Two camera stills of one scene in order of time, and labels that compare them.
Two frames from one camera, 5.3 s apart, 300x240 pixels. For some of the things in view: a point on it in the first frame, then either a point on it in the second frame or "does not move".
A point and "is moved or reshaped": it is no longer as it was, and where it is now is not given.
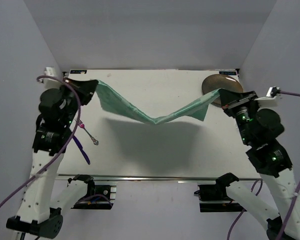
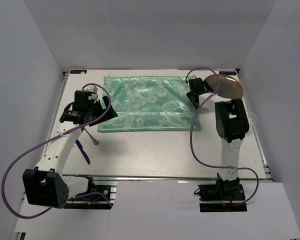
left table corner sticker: (78, 71) does not move
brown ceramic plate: (217, 81) does not move
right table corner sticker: (227, 73) does not move
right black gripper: (229, 98) to (207, 87)
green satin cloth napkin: (112, 99) is moved or reshaped
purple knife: (81, 149) does not move
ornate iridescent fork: (82, 125) does not move
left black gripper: (85, 88) to (111, 114)
